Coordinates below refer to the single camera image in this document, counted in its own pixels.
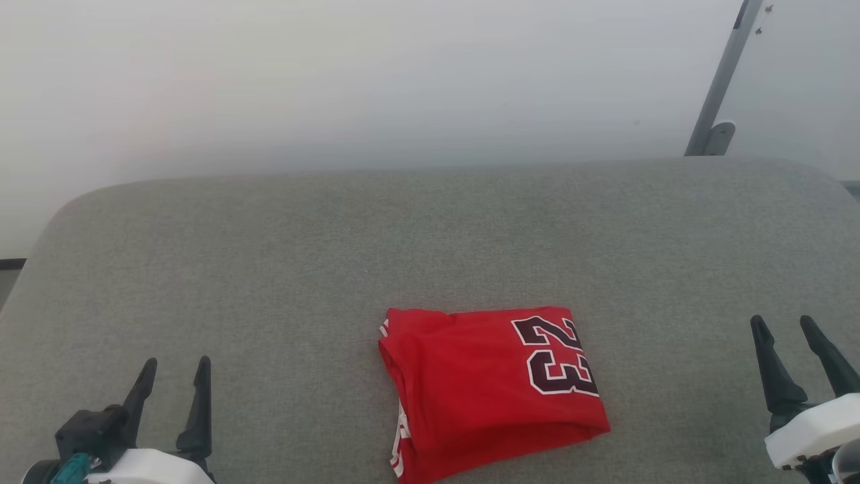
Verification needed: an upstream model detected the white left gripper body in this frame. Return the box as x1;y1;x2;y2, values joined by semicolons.
86;448;217;484

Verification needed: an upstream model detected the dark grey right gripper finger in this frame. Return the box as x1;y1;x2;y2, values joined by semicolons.
799;315;860;399
750;315;809;432

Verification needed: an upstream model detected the teal cable plug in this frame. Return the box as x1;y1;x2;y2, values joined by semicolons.
50;452;92;484

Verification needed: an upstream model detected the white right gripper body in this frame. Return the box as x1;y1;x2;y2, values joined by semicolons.
764;393;860;484

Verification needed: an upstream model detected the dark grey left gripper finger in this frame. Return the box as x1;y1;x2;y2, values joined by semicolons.
120;358;159;450
175;356;213;465

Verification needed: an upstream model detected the grey metal pole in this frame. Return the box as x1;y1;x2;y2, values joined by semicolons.
684;0;773;157

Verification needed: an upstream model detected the red Bulls basketball jersey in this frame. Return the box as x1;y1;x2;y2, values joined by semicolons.
378;306;611;484

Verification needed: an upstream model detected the grey fabric sofa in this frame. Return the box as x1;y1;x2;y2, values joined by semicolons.
0;156;860;484

